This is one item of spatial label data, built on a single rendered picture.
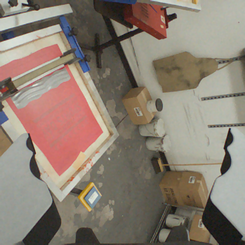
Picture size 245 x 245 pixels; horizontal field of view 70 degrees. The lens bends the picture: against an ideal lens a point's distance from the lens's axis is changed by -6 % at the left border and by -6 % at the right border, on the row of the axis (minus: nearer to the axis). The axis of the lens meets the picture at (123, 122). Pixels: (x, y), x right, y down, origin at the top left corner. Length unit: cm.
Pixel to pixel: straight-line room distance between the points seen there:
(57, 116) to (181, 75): 203
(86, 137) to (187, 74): 189
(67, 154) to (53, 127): 17
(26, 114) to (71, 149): 31
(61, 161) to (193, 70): 212
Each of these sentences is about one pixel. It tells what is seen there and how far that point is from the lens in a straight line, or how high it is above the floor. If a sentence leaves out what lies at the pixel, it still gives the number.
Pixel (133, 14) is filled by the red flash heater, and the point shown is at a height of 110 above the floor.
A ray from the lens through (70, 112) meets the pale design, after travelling 109.
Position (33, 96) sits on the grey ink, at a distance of 99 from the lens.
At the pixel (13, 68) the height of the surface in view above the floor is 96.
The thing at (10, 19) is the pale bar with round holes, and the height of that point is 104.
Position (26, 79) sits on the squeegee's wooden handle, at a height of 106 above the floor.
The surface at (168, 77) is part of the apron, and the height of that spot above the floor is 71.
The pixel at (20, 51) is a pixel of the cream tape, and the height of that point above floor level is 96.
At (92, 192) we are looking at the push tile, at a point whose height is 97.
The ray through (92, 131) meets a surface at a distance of 118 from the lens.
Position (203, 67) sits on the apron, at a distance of 265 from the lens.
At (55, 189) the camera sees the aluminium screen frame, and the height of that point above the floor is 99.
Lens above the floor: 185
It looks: 39 degrees down
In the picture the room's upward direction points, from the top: 86 degrees clockwise
